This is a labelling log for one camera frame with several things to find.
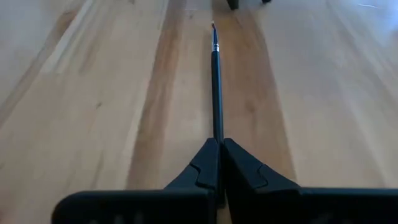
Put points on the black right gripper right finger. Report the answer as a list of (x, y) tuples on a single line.
[(242, 174)]

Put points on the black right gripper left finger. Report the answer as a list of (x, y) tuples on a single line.
[(208, 168)]

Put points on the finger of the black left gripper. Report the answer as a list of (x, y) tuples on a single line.
[(233, 3), (265, 1)]

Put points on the long thin black makeup brush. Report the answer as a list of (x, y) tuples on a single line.
[(217, 93)]

